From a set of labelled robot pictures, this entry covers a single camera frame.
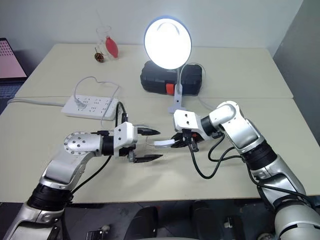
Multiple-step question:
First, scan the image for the red rubber bulb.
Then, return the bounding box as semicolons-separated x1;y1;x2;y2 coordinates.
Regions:
104;35;121;61

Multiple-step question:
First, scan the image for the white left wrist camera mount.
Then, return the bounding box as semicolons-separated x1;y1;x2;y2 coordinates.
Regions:
113;121;139;157

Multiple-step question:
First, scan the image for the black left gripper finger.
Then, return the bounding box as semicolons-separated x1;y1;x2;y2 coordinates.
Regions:
133;154;164;164
138;127;162;137

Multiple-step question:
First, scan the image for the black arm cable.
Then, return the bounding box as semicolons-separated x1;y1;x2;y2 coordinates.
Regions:
67;101;130;199
187;134;316;209

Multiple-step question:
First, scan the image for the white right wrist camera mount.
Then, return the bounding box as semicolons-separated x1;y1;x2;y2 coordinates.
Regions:
173;109;210;142

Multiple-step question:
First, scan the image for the black plastic tool case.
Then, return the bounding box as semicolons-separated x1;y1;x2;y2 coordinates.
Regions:
139;60;207;97

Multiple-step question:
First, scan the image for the white lamp plug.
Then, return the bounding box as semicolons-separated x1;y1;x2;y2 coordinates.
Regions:
73;95;86;112

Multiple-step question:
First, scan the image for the dark rounded shape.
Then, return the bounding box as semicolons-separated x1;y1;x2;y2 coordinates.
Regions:
129;205;160;240
190;199;221;240

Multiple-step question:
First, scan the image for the white inline cord switch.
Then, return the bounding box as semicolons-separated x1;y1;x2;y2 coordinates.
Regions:
153;139;177;150

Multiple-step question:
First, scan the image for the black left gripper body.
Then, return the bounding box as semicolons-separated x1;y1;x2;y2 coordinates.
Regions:
118;126;146;164

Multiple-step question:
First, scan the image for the clear glass beaker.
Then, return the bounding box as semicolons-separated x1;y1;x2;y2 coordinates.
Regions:
95;24;113;57

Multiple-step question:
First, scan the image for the pink screen panel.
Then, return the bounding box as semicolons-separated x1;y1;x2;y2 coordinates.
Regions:
0;37;28;82

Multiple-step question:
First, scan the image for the thin glass stirring rod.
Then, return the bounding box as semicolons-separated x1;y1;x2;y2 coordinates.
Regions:
96;9;111;57

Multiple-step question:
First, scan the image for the small grey metal bracket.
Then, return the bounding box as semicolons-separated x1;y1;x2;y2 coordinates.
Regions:
223;216;237;230

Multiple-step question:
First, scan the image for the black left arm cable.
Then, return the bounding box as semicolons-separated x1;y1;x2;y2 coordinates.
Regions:
67;101;130;199

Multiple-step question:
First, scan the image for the thin white lamp cord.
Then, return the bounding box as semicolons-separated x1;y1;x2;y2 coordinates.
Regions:
73;63;216;151

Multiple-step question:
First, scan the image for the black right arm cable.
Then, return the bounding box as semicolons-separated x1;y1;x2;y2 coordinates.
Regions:
187;134;316;209

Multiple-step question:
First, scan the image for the white power strip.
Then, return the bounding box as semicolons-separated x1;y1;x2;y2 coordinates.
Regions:
61;94;120;122

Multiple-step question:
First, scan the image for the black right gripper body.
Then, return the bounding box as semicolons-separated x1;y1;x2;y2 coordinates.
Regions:
181;128;201;153

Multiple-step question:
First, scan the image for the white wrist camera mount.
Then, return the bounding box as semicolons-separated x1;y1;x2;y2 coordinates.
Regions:
113;121;139;157
173;109;210;142

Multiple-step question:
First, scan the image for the thick white power strip cable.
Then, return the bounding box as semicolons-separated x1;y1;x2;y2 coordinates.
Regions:
6;97;68;108

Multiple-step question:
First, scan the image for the round clip-on desk lamp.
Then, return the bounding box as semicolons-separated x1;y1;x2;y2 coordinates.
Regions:
143;15;194;115

